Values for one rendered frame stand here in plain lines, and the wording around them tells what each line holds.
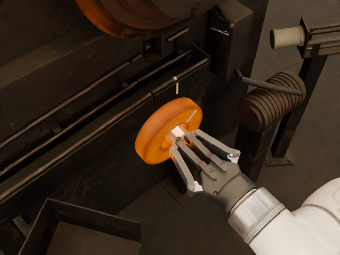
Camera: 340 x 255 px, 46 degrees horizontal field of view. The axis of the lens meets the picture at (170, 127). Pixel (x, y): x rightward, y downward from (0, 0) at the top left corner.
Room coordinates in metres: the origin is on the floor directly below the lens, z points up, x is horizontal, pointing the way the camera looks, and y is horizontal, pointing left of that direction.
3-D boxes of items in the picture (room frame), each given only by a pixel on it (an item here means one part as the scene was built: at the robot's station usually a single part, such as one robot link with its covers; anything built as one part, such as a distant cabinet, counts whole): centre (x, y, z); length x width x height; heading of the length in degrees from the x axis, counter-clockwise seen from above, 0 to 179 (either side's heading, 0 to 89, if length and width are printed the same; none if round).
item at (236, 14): (0.90, -0.17, 0.68); 0.11 x 0.08 x 0.24; 40
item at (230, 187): (0.34, -0.10, 0.84); 0.09 x 0.08 x 0.07; 40
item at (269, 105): (0.85, -0.34, 0.27); 0.22 x 0.13 x 0.53; 130
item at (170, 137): (0.43, 0.00, 0.84); 0.05 x 0.03 x 0.01; 40
